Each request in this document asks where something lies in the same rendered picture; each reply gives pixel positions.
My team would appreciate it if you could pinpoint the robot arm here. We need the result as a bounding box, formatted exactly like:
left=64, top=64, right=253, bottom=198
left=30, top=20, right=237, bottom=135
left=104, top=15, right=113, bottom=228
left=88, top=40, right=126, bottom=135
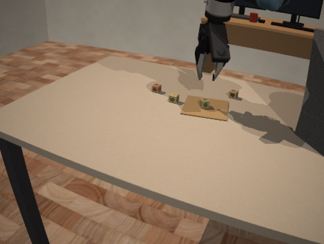
left=204, top=0, right=291, bottom=63

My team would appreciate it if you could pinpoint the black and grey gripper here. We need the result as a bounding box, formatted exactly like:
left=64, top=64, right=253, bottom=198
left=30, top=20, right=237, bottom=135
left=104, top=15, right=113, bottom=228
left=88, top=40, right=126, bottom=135
left=195, top=11, right=231, bottom=81

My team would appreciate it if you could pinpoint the tan mat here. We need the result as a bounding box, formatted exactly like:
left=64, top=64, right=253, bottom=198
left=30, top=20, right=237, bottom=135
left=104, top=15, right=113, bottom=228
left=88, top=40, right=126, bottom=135
left=181, top=95, right=228, bottom=121

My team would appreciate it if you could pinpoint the tan letter block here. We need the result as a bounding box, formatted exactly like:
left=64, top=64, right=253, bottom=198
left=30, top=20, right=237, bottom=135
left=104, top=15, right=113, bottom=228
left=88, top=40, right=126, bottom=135
left=199, top=98, right=210, bottom=109
left=152, top=83, right=161, bottom=93
left=169, top=93, right=179, bottom=104
left=229, top=89, right=238, bottom=99

